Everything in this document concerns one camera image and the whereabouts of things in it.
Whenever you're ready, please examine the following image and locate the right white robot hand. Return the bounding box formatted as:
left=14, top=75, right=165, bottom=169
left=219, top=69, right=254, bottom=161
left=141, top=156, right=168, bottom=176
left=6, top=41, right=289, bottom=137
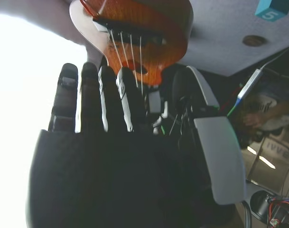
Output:
left=25, top=62, right=247, bottom=228

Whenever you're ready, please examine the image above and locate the teal number five block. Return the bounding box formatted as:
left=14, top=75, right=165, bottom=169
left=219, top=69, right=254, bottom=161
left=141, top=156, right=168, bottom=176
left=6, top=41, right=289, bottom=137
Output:
left=254, top=0, right=289, bottom=22

